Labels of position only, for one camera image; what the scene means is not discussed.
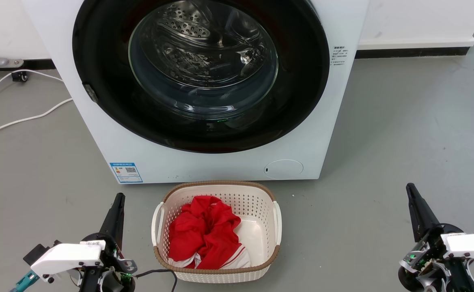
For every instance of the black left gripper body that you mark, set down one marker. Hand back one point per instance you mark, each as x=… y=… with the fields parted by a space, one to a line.
x=113 y=261

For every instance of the blue energy label sticker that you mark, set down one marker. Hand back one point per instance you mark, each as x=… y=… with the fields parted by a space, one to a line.
x=126 y=172

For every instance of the white front-load washing machine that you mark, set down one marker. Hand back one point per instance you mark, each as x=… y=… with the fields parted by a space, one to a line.
x=314 y=142

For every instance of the round black glass washer door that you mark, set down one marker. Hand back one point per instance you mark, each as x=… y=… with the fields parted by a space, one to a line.
x=99 y=61

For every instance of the red and white garment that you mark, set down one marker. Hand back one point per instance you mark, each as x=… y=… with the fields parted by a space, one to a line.
x=204 y=235

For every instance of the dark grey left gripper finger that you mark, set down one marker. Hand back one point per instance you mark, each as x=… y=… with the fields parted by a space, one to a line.
x=120 y=227
x=110 y=223

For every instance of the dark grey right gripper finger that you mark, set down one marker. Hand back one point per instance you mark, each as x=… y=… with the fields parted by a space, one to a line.
x=427 y=219
x=415 y=219

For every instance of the round white filter cover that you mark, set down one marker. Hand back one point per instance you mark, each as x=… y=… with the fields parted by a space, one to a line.
x=283 y=169

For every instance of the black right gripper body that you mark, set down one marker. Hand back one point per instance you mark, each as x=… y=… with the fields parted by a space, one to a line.
x=427 y=255

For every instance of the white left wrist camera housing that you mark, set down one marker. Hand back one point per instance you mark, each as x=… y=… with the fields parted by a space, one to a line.
x=66 y=257

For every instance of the perforated steel washer drum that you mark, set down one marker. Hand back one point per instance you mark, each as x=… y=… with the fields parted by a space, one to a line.
x=204 y=48

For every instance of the small black caster wheel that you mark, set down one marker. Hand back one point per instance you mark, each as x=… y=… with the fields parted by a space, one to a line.
x=19 y=76

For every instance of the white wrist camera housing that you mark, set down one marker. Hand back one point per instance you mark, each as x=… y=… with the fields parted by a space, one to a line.
x=470 y=245
x=66 y=257

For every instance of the white low wall cabinet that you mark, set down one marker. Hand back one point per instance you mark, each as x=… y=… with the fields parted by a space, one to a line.
x=419 y=20

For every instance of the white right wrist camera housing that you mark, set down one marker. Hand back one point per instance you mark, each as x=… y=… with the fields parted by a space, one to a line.
x=470 y=245

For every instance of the cream plastic laundry basket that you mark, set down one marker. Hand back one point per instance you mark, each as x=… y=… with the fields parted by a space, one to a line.
x=261 y=227

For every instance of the black text warning sticker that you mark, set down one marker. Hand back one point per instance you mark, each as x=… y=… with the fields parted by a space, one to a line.
x=339 y=56

